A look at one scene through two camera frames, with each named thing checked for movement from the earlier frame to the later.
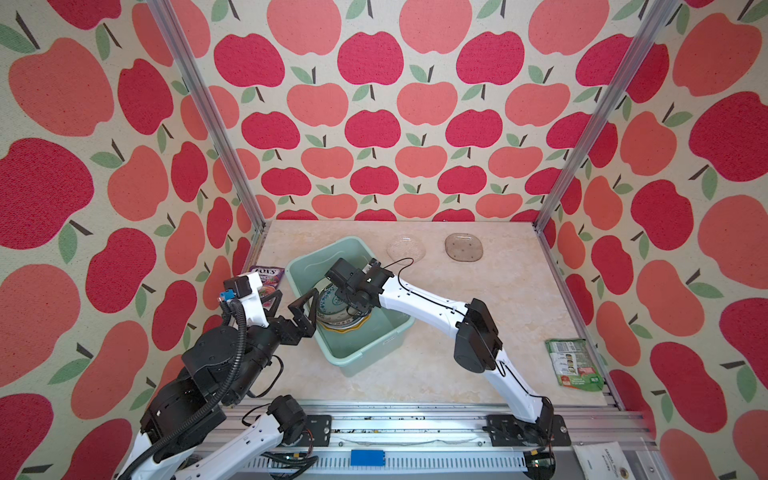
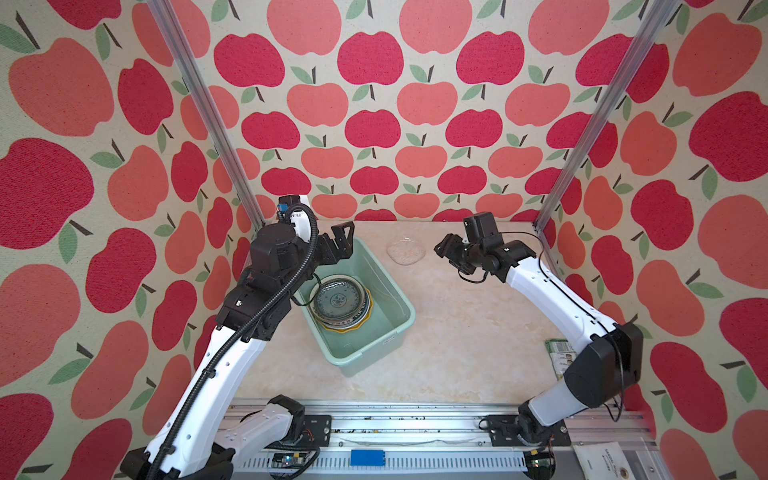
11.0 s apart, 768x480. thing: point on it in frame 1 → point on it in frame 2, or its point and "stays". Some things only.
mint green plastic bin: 386,330 stays
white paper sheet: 604,461 stays
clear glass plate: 405,247 stays
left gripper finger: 298,304 → 344,242
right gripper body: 346,297 → 460,254
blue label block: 367,458 stays
